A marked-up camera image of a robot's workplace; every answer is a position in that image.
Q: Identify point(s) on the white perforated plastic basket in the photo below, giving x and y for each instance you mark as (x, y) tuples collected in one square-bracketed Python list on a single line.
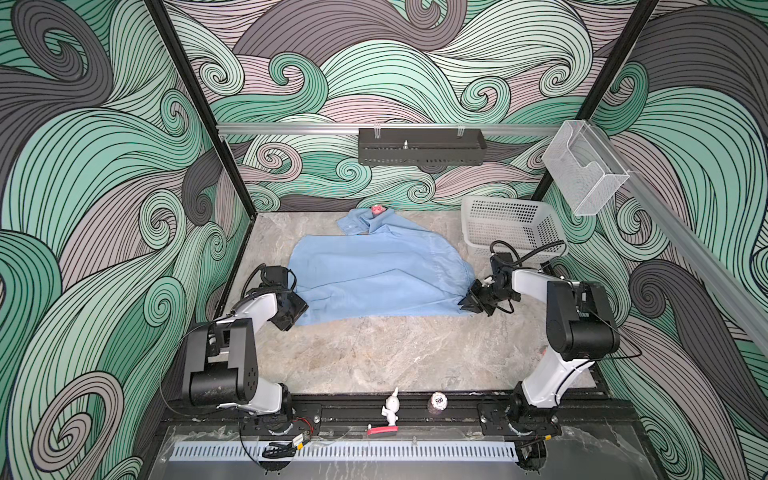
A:
[(525, 225)]

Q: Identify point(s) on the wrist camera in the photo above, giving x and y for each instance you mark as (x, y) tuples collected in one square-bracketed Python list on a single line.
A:
[(502, 264), (275, 276)]

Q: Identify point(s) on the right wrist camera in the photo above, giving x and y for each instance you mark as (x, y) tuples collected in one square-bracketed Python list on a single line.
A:
[(502, 264)]

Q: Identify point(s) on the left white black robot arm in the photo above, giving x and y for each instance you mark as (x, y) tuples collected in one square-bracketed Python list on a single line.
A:
[(220, 358)]

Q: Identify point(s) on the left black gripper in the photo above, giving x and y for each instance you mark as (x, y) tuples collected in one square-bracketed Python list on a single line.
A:
[(300, 305)]

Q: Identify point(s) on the white rabbit figurine pink base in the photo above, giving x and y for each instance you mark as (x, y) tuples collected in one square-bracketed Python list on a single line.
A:
[(390, 413)]

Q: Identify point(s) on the white slotted cable duct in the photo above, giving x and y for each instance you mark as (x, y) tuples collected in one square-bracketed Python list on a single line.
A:
[(409, 450)]

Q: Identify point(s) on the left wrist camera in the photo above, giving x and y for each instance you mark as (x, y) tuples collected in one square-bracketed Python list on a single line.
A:
[(275, 276)]

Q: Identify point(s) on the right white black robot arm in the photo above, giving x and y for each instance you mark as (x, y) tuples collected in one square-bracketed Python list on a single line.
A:
[(579, 326)]

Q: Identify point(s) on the clear plastic wall bin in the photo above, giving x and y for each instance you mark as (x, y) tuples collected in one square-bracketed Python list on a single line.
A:
[(585, 167)]

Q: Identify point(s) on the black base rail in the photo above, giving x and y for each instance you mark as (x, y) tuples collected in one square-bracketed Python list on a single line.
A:
[(503, 413)]

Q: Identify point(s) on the aluminium rail back wall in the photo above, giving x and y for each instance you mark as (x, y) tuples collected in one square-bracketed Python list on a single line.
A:
[(304, 128)]

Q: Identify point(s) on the light blue long sleeve shirt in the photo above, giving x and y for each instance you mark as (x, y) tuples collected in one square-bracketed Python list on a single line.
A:
[(379, 265)]

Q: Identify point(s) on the aluminium rail wall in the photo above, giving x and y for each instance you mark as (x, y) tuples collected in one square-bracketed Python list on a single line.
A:
[(304, 128), (711, 203)]

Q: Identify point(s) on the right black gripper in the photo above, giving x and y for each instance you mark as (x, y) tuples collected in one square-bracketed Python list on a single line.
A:
[(471, 298)]

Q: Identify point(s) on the aluminium rail right wall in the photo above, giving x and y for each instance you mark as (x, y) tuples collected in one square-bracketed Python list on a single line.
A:
[(711, 203)]

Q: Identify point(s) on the small round white figurine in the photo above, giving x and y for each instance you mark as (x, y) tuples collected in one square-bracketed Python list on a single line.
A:
[(437, 404)]

